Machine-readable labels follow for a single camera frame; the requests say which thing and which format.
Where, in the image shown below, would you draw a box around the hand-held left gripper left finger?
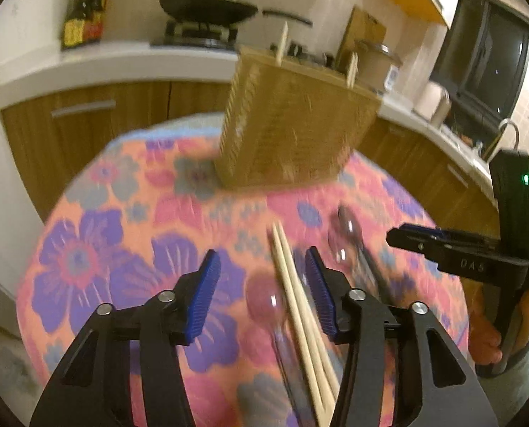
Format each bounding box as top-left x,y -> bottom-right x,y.
28,249 -> 223,427

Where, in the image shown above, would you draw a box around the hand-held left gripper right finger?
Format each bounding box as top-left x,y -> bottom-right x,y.
304,246 -> 501,427

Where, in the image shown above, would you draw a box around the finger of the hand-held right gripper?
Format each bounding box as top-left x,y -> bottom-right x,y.
386,229 -> 445,272
398,223 -> 501,246

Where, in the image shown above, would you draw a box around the tan woven plastic utensil basket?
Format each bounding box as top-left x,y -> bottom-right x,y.
213,46 -> 381,188

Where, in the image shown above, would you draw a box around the person's right forearm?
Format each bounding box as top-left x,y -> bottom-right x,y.
491,333 -> 529,423

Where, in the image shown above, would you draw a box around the person's right hand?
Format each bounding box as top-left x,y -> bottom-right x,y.
468,282 -> 504,365

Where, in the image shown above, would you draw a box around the metal faucet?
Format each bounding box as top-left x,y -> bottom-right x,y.
482,118 -> 520,161

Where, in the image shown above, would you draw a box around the floral tablecloth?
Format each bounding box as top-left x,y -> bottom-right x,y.
17,113 -> 472,427

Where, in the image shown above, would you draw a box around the white kettle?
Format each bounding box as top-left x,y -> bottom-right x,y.
413,81 -> 438,118

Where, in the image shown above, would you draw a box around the dark window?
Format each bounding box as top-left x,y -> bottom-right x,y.
429,0 -> 529,130

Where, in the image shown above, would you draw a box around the beige rice cooker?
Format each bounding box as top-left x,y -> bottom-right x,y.
358,40 -> 403,94

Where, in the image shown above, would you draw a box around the wooden cutting board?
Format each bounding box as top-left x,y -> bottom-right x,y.
338,5 -> 387,72

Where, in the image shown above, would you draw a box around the white kitchen countertop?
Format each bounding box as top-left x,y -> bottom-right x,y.
0,40 -> 498,196

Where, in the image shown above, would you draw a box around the black gas stove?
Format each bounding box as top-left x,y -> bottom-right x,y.
151,20 -> 336,69

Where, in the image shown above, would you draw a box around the white refrigerator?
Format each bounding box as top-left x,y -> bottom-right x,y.
0,0 -> 80,339

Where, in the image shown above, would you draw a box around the black wok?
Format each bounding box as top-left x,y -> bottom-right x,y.
158,0 -> 314,27

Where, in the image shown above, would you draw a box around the dark sauce bottle yellow label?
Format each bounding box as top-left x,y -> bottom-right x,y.
61,0 -> 91,49

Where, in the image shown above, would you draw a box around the metal cabinet handle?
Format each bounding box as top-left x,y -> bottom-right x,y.
51,100 -> 117,118
446,164 -> 470,188

